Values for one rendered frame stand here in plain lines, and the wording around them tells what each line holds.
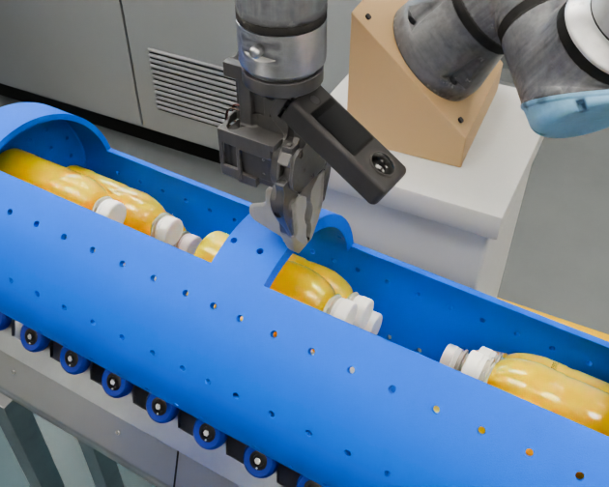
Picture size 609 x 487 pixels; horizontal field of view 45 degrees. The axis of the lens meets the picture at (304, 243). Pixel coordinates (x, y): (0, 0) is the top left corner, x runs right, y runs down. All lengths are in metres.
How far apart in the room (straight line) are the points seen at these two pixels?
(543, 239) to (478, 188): 1.75
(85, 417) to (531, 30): 0.77
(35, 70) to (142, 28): 0.68
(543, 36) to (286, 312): 0.41
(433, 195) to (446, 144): 0.08
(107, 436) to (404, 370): 0.53
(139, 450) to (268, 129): 0.54
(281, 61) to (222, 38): 1.98
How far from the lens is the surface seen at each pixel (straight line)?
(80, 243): 0.84
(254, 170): 0.69
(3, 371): 1.19
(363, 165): 0.63
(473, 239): 1.00
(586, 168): 3.12
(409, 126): 1.00
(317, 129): 0.63
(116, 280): 0.81
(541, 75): 0.85
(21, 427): 1.53
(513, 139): 1.09
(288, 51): 0.60
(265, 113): 0.66
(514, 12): 0.90
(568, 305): 2.51
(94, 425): 1.09
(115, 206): 0.94
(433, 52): 0.96
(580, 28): 0.82
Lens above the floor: 1.74
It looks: 43 degrees down
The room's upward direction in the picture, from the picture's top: straight up
